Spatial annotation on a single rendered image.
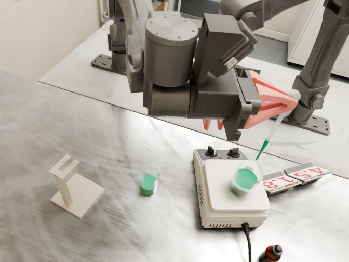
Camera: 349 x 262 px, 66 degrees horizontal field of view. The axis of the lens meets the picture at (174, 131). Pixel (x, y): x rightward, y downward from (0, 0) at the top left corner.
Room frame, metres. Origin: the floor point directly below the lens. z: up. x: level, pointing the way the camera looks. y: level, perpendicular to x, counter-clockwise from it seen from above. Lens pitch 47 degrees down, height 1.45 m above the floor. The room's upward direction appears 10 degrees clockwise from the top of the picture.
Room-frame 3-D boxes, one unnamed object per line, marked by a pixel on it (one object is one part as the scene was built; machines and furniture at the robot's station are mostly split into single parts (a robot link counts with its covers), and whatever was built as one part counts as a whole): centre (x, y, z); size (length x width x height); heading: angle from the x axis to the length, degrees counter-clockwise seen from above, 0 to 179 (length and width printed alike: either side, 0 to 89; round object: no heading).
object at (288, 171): (0.43, -0.35, 0.92); 0.09 x 0.06 x 0.04; 118
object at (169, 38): (0.30, 0.03, 1.26); 0.12 x 0.09 x 0.12; 21
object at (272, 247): (0.21, -0.23, 0.93); 0.03 x 0.03 x 0.07
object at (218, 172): (0.32, -0.14, 0.98); 0.12 x 0.12 x 0.01; 10
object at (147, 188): (0.32, 0.04, 0.93); 0.04 x 0.04 x 0.06
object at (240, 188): (0.30, -0.15, 1.02); 0.06 x 0.05 x 0.08; 10
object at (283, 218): (0.30, -0.27, 0.91); 0.06 x 0.06 x 0.02
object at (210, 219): (0.34, -0.14, 0.94); 0.22 x 0.13 x 0.08; 10
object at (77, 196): (0.27, 0.18, 0.96); 0.08 x 0.08 x 0.13; 70
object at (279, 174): (0.39, -0.26, 0.92); 0.09 x 0.06 x 0.04; 118
